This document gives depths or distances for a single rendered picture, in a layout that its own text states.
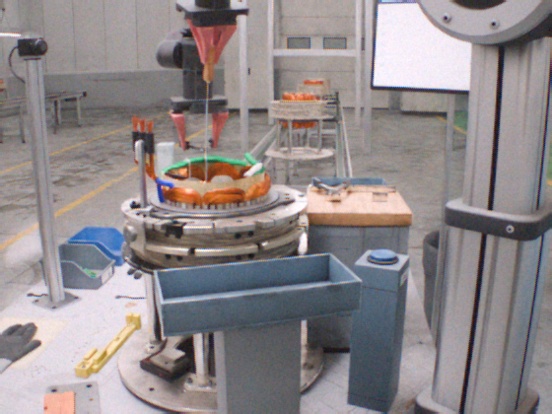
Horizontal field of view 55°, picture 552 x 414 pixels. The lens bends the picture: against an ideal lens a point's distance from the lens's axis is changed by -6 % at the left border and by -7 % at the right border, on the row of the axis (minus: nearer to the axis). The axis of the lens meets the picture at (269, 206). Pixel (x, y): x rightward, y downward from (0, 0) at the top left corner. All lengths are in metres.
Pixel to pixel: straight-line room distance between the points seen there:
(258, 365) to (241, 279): 0.12
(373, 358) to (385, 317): 0.08
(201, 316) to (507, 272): 0.35
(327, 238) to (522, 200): 0.49
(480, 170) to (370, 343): 0.38
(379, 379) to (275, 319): 0.29
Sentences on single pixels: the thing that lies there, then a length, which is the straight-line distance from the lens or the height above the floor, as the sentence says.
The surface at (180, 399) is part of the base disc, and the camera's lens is 0.95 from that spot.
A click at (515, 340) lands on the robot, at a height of 1.03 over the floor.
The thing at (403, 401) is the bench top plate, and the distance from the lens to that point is 0.99.
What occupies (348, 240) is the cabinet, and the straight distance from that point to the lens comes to 1.03.
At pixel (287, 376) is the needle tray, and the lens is 0.75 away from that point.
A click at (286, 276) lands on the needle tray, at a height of 1.04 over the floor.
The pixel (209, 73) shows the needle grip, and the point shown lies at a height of 1.31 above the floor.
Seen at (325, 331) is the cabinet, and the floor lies 0.83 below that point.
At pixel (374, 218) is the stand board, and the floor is 1.06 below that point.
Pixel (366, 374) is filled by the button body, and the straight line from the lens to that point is 0.93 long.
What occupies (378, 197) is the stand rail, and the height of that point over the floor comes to 1.07.
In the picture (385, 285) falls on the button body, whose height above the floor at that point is 1.01.
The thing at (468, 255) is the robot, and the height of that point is 1.12.
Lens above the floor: 1.33
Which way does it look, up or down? 15 degrees down
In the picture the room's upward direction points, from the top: straight up
